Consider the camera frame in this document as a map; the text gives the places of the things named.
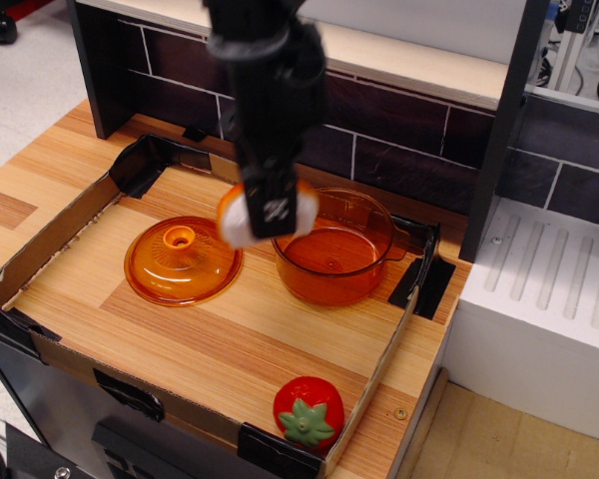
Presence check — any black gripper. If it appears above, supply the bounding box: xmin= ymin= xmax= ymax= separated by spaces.
xmin=208 ymin=22 xmax=327 ymax=239

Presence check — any white and orange toy sushi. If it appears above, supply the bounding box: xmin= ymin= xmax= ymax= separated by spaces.
xmin=217 ymin=180 xmax=319 ymax=249

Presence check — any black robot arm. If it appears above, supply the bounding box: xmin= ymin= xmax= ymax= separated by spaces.
xmin=204 ymin=1 xmax=327 ymax=247

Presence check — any orange transparent pot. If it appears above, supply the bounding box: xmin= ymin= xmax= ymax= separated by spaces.
xmin=273 ymin=188 xmax=411 ymax=306

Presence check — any orange transparent pot lid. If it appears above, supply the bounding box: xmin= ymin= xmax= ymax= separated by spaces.
xmin=124 ymin=216 xmax=244 ymax=306

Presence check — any cardboard fence with black tape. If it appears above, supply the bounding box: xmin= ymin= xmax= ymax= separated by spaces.
xmin=0 ymin=134 xmax=461 ymax=478

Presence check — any red toy strawberry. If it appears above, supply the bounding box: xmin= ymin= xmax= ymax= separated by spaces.
xmin=273 ymin=376 xmax=345 ymax=450

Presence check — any light wooden shelf board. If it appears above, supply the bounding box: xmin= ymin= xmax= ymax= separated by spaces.
xmin=83 ymin=1 xmax=508 ymax=112

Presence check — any white dish drainer block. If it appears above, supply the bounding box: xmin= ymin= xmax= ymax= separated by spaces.
xmin=442 ymin=200 xmax=599 ymax=439

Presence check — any black caster wheel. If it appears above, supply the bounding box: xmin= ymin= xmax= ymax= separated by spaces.
xmin=0 ymin=12 xmax=18 ymax=45

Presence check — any dark grey left post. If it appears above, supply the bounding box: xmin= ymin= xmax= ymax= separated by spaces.
xmin=67 ymin=1 xmax=137 ymax=140

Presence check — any dark grey post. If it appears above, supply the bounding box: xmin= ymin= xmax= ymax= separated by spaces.
xmin=67 ymin=1 xmax=137 ymax=140
xmin=459 ymin=1 xmax=549 ymax=262

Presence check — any dark grey right post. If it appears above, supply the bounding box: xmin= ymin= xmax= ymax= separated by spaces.
xmin=459 ymin=1 xmax=549 ymax=262

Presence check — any aluminium frame with cables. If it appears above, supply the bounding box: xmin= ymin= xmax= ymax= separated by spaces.
xmin=526 ymin=1 xmax=599 ymax=111

